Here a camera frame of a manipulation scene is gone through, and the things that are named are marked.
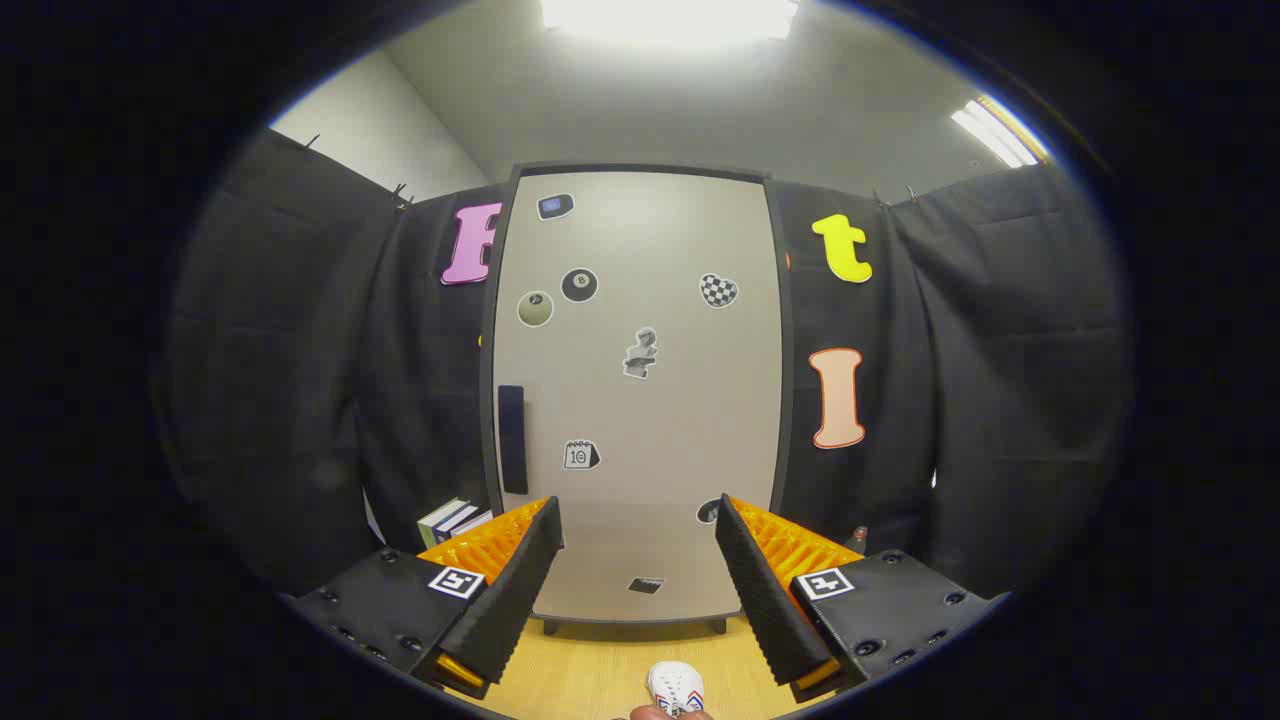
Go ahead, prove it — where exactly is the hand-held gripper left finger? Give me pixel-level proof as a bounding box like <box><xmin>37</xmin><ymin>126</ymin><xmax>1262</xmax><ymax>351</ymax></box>
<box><xmin>285</xmin><ymin>495</ymin><xmax>564</xmax><ymax>701</ymax></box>

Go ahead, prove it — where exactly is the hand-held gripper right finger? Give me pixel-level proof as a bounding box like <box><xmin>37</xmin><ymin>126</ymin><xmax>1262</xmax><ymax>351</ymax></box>
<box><xmin>715</xmin><ymin>493</ymin><xmax>1011</xmax><ymax>704</ymax></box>

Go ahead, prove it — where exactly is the white shoe with striped side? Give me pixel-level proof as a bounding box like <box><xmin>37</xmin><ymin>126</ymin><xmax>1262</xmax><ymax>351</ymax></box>
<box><xmin>647</xmin><ymin>660</ymin><xmax>706</xmax><ymax>717</ymax></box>

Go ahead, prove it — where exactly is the black door handle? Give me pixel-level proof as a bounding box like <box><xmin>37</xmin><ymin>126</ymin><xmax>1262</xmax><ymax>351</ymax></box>
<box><xmin>497</xmin><ymin>385</ymin><xmax>529</xmax><ymax>496</ymax></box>

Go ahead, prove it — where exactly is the grey shoe cabinet door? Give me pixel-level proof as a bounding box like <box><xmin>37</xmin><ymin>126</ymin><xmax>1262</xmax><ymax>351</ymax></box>
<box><xmin>492</xmin><ymin>172</ymin><xmax>784</xmax><ymax>623</ymax></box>

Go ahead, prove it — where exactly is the grey shoe cabinet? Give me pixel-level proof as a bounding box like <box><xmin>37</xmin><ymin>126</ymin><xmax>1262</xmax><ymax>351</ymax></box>
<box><xmin>478</xmin><ymin>163</ymin><xmax>797</xmax><ymax>637</ymax></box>

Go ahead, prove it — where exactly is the black backdrop cloth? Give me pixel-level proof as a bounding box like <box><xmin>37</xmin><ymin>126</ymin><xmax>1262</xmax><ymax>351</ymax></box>
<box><xmin>165</xmin><ymin>125</ymin><xmax>1131</xmax><ymax>601</ymax></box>

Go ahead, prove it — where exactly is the narrow ceiling light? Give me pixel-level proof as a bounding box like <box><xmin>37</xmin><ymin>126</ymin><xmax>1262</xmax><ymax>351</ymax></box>
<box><xmin>950</xmin><ymin>95</ymin><xmax>1051</xmax><ymax>168</ymax></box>

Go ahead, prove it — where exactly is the large ceiling light panel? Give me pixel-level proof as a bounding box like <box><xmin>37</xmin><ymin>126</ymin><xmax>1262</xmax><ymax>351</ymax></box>
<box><xmin>540</xmin><ymin>0</ymin><xmax>801</xmax><ymax>46</ymax></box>

